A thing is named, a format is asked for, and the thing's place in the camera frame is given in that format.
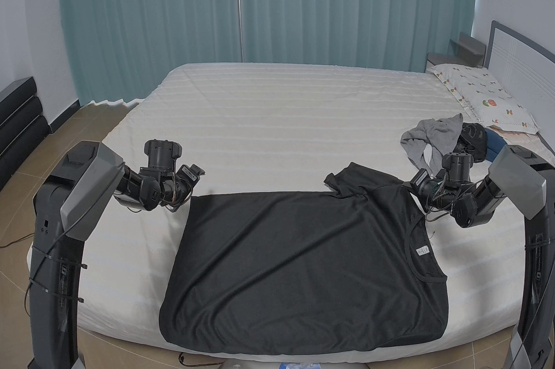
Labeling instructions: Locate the grey garment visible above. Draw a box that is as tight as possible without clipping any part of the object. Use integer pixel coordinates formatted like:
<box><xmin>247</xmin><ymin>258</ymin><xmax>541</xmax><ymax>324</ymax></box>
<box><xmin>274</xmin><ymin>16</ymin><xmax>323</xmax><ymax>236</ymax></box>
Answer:
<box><xmin>400</xmin><ymin>113</ymin><xmax>465</xmax><ymax>176</ymax></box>

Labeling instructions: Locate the grey bedside table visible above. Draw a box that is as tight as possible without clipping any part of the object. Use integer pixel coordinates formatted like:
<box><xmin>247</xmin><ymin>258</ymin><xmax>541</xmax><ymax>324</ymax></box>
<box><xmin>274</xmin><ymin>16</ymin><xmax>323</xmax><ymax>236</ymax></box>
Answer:
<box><xmin>427</xmin><ymin>32</ymin><xmax>486</xmax><ymax>66</ymax></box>

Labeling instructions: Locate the black chest of drawers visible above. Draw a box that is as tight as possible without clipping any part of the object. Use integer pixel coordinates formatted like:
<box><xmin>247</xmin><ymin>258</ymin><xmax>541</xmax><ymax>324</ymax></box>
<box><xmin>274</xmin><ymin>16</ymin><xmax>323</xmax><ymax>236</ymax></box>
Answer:
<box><xmin>0</xmin><ymin>77</ymin><xmax>50</xmax><ymax>190</ymax></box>

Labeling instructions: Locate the black shiny garment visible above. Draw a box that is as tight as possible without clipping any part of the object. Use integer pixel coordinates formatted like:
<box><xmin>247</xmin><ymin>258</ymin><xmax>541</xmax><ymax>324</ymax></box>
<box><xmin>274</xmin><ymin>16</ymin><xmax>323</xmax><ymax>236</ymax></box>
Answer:
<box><xmin>451</xmin><ymin>122</ymin><xmax>488</xmax><ymax>164</ymax></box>

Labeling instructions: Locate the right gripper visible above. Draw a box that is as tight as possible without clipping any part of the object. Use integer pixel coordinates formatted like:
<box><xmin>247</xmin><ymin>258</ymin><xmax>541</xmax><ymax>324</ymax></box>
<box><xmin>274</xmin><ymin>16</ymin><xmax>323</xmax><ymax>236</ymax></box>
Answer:
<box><xmin>410</xmin><ymin>169</ymin><xmax>441</xmax><ymax>203</ymax></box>

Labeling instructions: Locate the bed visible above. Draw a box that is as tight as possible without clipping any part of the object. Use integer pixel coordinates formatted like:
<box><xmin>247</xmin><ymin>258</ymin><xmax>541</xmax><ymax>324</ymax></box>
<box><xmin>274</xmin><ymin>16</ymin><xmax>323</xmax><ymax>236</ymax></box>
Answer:
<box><xmin>71</xmin><ymin>19</ymin><xmax>555</xmax><ymax>364</ymax></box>

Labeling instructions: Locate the dark blue garment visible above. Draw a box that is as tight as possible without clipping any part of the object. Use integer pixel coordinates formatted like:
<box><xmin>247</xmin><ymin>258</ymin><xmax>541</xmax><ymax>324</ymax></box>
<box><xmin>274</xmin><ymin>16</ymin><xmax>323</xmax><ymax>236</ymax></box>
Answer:
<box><xmin>486</xmin><ymin>129</ymin><xmax>506</xmax><ymax>162</ymax></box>

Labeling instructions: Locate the white printed pillow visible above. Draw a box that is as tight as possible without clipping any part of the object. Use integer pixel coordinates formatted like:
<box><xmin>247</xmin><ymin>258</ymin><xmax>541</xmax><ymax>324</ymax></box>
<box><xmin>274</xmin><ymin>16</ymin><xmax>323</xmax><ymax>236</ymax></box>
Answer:
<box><xmin>427</xmin><ymin>64</ymin><xmax>540</xmax><ymax>136</ymax></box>

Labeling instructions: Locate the black T-shirt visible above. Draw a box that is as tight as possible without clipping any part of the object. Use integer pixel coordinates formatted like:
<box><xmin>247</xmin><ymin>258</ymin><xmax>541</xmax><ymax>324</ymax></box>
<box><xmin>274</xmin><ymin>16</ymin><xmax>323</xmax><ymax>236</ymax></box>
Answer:
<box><xmin>158</xmin><ymin>161</ymin><xmax>448</xmax><ymax>356</ymax></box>

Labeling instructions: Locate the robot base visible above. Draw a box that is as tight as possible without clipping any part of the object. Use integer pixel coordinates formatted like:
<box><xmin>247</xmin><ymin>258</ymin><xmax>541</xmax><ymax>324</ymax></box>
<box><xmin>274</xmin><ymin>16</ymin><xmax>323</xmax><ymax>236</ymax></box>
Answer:
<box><xmin>217</xmin><ymin>361</ymin><xmax>360</xmax><ymax>369</ymax></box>

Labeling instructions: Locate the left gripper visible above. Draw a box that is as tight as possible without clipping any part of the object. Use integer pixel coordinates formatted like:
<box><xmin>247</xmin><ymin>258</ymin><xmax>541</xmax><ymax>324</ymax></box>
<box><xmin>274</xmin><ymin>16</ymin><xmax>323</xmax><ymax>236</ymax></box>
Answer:
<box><xmin>167</xmin><ymin>164</ymin><xmax>200</xmax><ymax>197</ymax></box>

